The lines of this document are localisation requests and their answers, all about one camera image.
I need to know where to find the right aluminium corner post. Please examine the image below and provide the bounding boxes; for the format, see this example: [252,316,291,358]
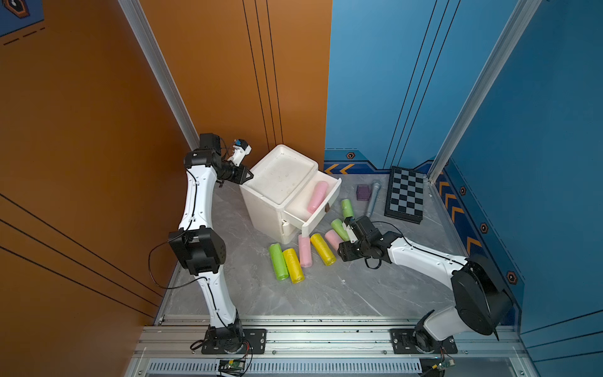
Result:
[427,0,542,184]

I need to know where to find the white three-drawer cabinet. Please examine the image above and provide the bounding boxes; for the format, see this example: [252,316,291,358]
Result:
[240,145,318,243]

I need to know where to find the black silver chessboard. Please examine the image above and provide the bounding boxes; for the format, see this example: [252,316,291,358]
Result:
[384,167,426,224]

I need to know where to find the right green circuit board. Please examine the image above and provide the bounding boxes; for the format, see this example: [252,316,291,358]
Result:
[431,358,456,376]

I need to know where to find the left aluminium corner post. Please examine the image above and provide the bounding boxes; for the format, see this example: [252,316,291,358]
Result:
[118,0,199,150]

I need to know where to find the purple embossed cube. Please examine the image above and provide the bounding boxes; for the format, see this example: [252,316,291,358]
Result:
[356,184,372,202]

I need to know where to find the yellow roll right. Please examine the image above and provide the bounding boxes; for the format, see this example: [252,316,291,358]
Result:
[310,233,336,266]

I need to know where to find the aluminium mounting rail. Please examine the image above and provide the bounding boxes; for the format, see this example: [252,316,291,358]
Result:
[125,315,538,376]

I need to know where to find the green roll near microphone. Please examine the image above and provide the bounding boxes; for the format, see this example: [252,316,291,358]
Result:
[341,199,355,219]

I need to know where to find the green roll with label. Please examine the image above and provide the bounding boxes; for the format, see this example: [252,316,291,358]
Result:
[331,218,350,242]

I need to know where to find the yellow roll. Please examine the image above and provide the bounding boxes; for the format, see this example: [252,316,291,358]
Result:
[283,248,305,284]
[310,233,336,266]

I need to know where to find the white drawer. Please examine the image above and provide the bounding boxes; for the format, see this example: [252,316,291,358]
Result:
[284,171,342,237]

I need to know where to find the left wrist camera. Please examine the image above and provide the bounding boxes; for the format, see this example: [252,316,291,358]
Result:
[229,139,251,167]

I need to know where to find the yellow roll left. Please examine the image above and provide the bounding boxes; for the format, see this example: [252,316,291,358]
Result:
[283,248,305,284]

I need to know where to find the pink roll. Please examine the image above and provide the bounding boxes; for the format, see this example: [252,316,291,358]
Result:
[324,229,343,251]
[307,181,329,214]
[298,234,312,268]

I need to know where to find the aluminium corner post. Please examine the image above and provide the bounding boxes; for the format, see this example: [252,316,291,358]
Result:
[427,0,542,184]
[118,0,199,150]

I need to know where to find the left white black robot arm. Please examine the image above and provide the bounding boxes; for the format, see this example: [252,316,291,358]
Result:
[168,140,253,342]

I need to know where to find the green circuit board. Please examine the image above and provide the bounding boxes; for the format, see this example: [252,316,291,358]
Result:
[431,358,456,376]
[217,359,247,377]

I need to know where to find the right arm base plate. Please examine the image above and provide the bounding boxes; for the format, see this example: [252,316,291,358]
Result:
[389,328,458,356]

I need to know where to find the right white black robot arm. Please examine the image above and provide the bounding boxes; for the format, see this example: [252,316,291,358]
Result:
[338,216,513,353]

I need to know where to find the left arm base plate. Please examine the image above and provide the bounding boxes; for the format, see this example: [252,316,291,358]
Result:
[199,328,267,356]

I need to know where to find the green roll leftmost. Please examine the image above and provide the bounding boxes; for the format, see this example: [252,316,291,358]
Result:
[269,243,289,281]

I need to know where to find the left green circuit board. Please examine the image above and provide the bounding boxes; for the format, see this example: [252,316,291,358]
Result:
[217,359,247,377]

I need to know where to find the silver toy microphone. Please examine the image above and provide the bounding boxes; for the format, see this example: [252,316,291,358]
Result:
[365,182,382,218]

